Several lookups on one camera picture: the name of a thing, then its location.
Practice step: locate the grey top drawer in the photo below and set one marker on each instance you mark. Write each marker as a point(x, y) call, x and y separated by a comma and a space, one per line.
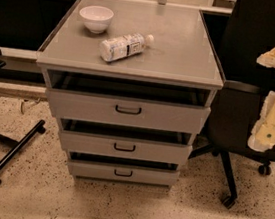
point(126, 111)

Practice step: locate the grey drawer cabinet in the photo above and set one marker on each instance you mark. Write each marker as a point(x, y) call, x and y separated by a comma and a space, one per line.
point(178, 68)

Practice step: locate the black office chair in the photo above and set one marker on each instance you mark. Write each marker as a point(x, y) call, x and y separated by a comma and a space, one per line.
point(238, 39)

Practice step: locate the plastic water bottle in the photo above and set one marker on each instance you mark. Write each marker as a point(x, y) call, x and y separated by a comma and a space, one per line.
point(124, 46)

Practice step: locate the white ceramic bowl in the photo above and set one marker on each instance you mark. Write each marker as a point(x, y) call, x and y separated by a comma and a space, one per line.
point(96, 18)

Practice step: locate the black chair base left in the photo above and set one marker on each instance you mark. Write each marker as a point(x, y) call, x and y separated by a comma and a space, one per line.
point(16, 146)

